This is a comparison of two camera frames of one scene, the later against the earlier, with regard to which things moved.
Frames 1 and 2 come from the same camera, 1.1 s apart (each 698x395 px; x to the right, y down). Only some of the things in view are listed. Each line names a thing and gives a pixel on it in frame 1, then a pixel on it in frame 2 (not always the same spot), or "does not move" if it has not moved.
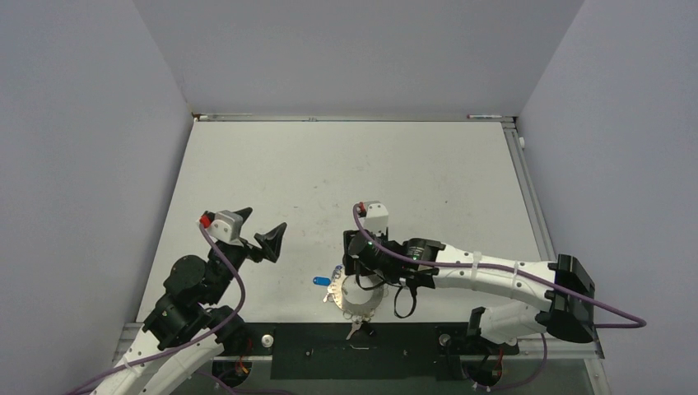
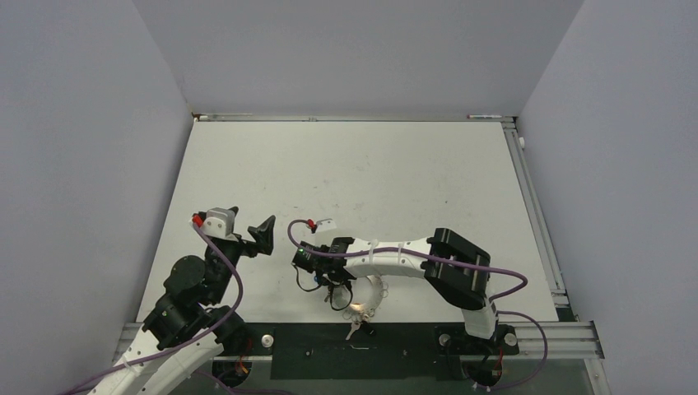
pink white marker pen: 482,116 does not move
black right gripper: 355,267 -> 323,280
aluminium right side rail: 530,198 does not move
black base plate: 364,351 does not move
